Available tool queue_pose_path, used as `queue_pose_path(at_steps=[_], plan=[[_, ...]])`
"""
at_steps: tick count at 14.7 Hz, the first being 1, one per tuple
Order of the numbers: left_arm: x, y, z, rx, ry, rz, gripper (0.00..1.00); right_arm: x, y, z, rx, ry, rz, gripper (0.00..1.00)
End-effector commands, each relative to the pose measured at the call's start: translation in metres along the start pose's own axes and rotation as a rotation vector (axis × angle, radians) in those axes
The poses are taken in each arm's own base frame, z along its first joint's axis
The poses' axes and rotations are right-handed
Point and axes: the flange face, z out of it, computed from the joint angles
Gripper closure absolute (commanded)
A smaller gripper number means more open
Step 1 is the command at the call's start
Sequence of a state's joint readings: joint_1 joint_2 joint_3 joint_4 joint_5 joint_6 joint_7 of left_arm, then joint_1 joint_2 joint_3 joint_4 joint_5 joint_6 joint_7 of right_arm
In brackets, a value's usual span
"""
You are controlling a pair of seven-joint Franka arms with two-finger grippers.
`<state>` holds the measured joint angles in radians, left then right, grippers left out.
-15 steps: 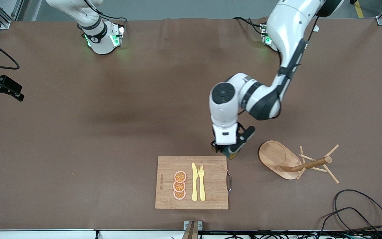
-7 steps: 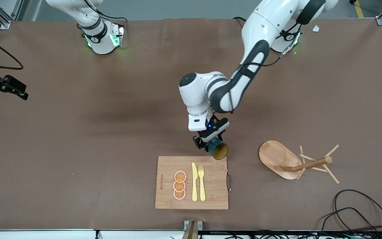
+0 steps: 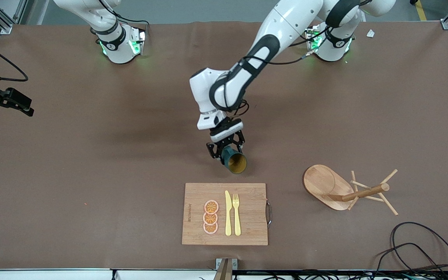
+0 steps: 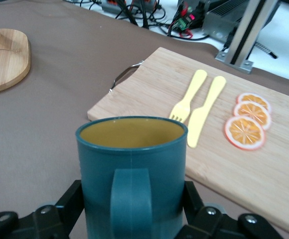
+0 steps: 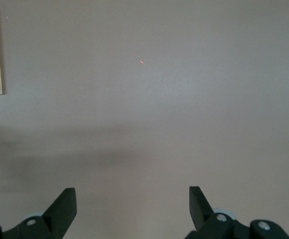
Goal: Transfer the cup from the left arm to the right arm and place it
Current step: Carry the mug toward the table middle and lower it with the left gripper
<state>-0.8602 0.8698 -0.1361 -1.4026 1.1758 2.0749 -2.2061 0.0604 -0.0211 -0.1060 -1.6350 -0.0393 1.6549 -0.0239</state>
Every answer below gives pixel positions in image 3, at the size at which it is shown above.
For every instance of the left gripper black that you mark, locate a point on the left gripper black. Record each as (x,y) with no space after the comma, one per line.
(228,144)

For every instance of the teal cup yellow inside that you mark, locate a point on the teal cup yellow inside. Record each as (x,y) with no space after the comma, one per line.
(236,163)

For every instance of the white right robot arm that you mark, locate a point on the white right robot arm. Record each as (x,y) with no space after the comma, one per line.
(119,50)

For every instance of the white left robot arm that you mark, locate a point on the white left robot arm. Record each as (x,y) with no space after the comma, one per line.
(286,23)

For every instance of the orange slice toy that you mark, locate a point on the orange slice toy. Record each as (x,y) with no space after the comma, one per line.
(210,219)
(211,206)
(210,229)

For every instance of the yellow plastic knife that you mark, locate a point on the yellow plastic knife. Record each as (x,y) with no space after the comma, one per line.
(228,214)

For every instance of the bamboo cutting board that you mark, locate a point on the bamboo cutting board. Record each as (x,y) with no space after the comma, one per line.
(247,214)

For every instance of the yellow plastic fork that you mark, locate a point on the yellow plastic fork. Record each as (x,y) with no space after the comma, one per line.
(237,217)

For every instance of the wooden mug tree stand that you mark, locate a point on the wooden mug tree stand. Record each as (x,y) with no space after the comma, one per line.
(317,182)

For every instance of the brown table mat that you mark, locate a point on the brown table mat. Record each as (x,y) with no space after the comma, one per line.
(130,163)

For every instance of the white paper scrap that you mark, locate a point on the white paper scrap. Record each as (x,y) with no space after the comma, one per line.
(370,33)

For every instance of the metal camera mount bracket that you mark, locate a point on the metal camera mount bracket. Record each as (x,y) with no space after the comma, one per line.
(226,268)

